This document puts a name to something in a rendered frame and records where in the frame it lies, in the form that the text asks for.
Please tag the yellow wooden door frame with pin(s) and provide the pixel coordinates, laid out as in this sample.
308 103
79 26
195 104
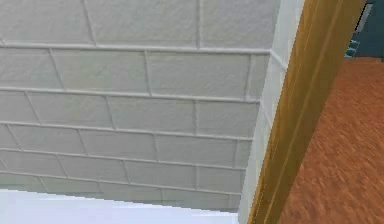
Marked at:
300 110

